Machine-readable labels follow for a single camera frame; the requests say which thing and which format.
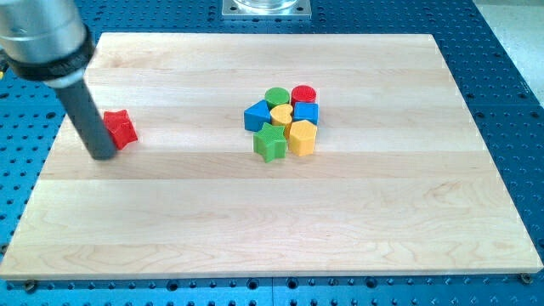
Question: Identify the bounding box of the light wooden board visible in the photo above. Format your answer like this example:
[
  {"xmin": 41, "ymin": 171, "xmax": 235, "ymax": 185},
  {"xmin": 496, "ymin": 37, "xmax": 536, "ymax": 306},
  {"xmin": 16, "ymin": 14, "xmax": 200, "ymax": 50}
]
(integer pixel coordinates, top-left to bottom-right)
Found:
[{"xmin": 1, "ymin": 32, "xmax": 542, "ymax": 281}]

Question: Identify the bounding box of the yellow hexagon block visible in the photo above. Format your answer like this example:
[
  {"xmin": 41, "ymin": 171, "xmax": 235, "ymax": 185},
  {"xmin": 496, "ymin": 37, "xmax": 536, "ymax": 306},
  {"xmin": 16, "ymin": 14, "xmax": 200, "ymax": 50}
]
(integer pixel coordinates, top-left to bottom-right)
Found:
[{"xmin": 289, "ymin": 120, "xmax": 317, "ymax": 156}]

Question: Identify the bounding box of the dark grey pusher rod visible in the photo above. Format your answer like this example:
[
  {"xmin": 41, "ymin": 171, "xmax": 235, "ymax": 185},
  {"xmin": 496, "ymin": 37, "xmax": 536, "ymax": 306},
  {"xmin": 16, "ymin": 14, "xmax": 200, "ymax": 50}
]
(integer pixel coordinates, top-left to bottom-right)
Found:
[{"xmin": 54, "ymin": 79, "xmax": 117, "ymax": 161}]

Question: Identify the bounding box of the clear acrylic robot base plate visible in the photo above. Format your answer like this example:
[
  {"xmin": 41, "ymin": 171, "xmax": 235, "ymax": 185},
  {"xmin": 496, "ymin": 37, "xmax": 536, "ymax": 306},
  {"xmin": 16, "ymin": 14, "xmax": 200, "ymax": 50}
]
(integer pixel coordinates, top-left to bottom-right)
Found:
[{"xmin": 221, "ymin": 0, "xmax": 312, "ymax": 20}]

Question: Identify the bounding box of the green star block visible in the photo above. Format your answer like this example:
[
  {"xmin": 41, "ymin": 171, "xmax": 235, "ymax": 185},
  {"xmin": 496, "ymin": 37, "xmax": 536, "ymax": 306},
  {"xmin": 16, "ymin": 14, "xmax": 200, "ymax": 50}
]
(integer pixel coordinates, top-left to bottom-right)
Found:
[{"xmin": 253, "ymin": 122, "xmax": 287, "ymax": 162}]

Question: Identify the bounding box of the red star block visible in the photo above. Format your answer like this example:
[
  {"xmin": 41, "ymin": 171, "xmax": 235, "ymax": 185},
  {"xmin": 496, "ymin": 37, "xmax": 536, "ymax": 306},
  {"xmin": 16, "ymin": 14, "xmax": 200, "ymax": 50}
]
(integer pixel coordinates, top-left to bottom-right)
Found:
[{"xmin": 103, "ymin": 110, "xmax": 138, "ymax": 150}]

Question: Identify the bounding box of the blue triangle block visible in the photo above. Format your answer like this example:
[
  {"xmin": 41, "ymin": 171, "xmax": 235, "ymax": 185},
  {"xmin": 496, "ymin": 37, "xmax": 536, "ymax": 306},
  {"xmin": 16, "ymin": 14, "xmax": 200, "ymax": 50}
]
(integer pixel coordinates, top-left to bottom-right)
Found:
[{"xmin": 243, "ymin": 99, "xmax": 271, "ymax": 132}]

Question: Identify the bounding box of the blue cube block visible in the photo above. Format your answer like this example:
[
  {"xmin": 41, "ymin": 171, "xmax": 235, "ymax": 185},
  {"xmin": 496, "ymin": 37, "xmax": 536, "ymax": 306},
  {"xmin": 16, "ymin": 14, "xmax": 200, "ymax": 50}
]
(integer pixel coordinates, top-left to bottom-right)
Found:
[{"xmin": 293, "ymin": 102, "xmax": 320, "ymax": 125}]

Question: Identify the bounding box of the green cylinder block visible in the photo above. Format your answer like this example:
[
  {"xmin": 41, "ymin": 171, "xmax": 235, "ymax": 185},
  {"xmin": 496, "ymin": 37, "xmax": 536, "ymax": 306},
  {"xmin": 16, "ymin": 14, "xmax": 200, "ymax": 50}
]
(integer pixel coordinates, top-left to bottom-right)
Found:
[{"xmin": 264, "ymin": 87, "xmax": 290, "ymax": 110}]

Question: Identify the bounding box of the red cylinder block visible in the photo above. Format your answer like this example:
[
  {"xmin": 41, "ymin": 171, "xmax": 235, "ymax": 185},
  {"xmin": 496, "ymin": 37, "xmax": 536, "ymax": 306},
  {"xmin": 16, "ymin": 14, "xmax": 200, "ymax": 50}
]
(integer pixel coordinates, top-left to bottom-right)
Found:
[{"xmin": 291, "ymin": 85, "xmax": 317, "ymax": 106}]

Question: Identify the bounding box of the yellow heart block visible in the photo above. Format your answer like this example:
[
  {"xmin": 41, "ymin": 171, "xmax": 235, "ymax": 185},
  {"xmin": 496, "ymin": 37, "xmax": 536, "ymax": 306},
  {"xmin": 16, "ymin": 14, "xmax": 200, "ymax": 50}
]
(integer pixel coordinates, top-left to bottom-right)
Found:
[{"xmin": 270, "ymin": 104, "xmax": 293, "ymax": 139}]

